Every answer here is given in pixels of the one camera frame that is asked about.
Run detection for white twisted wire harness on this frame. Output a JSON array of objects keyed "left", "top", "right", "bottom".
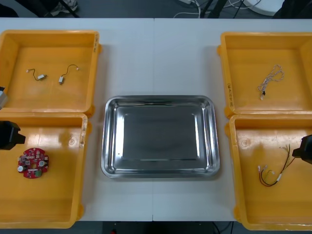
[{"left": 257, "top": 64, "right": 285, "bottom": 100}]

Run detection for yellow-orange plastic bin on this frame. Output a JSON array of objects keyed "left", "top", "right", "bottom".
[
  {"left": 216, "top": 31, "right": 312, "bottom": 119},
  {"left": 0, "top": 112, "right": 93, "bottom": 230},
  {"left": 225, "top": 114, "right": 312, "bottom": 231},
  {"left": 0, "top": 29, "right": 102, "bottom": 118}
]

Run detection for white round floor base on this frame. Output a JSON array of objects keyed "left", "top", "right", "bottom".
[{"left": 245, "top": 0, "right": 285, "bottom": 17}]

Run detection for round red circuit board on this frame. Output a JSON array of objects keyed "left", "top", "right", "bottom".
[{"left": 17, "top": 147, "right": 50, "bottom": 179}]

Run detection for white floor cable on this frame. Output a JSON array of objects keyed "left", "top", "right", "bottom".
[{"left": 173, "top": 0, "right": 203, "bottom": 19}]

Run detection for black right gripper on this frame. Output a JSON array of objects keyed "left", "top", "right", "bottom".
[{"left": 292, "top": 134, "right": 312, "bottom": 165}]

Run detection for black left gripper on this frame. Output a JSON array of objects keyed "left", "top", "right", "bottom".
[{"left": 0, "top": 121, "right": 26, "bottom": 151}]

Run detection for person's foot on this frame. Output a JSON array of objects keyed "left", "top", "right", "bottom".
[{"left": 52, "top": 0, "right": 78, "bottom": 13}]

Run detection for small metal solenoid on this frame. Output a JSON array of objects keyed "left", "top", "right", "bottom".
[
  {"left": 26, "top": 69, "right": 48, "bottom": 81},
  {"left": 58, "top": 64, "right": 80, "bottom": 85}
]

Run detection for steel tray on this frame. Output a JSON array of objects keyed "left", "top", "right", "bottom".
[{"left": 100, "top": 95, "right": 220, "bottom": 179}]

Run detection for red black green-yellow wire harness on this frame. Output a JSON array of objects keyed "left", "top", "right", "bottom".
[{"left": 257, "top": 143, "right": 299, "bottom": 187}]

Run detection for black stand legs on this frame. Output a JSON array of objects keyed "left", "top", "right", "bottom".
[{"left": 201, "top": 0, "right": 230, "bottom": 19}]

